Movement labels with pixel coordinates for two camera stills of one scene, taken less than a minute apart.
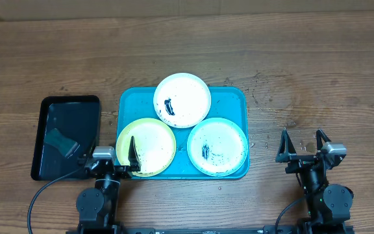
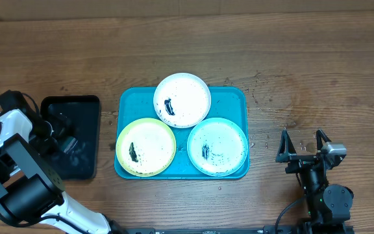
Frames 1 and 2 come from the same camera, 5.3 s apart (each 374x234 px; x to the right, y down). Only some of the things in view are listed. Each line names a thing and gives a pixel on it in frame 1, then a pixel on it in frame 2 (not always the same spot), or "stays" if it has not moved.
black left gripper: [123, 172] → [43, 146]
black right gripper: [287, 152] stays
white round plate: [182, 100] stays
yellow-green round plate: [155, 143] stays
